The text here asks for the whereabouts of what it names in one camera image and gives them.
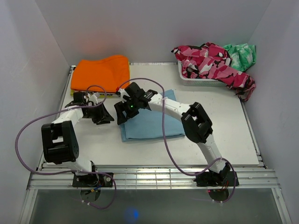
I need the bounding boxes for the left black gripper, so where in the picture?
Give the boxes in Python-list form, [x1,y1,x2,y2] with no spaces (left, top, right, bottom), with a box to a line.
[84,102,114,125]

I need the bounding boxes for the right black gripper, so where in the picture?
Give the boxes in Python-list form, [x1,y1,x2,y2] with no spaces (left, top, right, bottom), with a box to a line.
[114,98,140,125]

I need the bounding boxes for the light blue trousers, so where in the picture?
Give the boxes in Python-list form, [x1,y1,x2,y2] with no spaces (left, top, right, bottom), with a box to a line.
[119,89,186,142]

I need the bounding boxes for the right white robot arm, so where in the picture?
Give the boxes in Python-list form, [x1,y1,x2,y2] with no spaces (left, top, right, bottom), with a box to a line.
[114,80,237,186]

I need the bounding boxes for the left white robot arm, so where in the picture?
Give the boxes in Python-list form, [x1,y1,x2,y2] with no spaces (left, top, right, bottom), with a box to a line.
[41,92,114,187]

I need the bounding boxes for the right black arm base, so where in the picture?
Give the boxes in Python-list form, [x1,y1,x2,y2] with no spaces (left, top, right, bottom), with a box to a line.
[193,171,239,187]

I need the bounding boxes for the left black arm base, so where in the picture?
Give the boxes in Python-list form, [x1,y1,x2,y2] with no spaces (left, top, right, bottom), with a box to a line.
[72,174,113,188]

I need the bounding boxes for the folded yellow patterned trousers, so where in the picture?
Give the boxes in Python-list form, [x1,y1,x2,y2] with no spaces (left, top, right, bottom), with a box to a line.
[70,66,130,98]

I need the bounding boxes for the folded orange trousers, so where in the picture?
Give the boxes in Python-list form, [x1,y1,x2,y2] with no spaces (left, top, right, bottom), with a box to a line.
[71,55,130,93]

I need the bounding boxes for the pink camouflage trousers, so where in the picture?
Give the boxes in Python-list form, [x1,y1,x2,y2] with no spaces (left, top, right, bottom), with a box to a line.
[171,42,256,101]

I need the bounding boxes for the green tie-dye trousers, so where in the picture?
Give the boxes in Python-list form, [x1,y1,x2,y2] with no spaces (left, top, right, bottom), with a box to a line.
[223,43,256,72]

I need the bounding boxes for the white plastic basket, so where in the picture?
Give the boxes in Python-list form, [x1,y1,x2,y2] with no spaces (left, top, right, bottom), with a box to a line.
[178,62,227,87]

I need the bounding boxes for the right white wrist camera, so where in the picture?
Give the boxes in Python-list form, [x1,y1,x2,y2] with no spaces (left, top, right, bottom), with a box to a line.
[115,88,129,98]

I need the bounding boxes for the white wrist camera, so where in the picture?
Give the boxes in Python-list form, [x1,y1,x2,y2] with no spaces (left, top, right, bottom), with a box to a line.
[87,93,99,106]
[115,88,129,98]

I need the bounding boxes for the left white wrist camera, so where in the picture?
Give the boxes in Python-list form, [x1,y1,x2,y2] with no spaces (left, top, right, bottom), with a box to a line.
[87,93,99,106]

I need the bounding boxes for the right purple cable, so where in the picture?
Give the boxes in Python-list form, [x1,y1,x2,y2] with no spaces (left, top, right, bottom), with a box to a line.
[115,77,236,204]

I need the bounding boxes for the purple cable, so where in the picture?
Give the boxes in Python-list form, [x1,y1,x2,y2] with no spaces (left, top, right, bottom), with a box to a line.
[115,77,236,204]
[14,84,117,209]

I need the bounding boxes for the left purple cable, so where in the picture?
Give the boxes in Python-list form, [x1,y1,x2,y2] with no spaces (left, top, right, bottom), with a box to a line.
[14,84,117,209]

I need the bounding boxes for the aluminium mounting rail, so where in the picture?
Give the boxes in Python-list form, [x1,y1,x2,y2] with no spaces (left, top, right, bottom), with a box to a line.
[28,164,281,190]

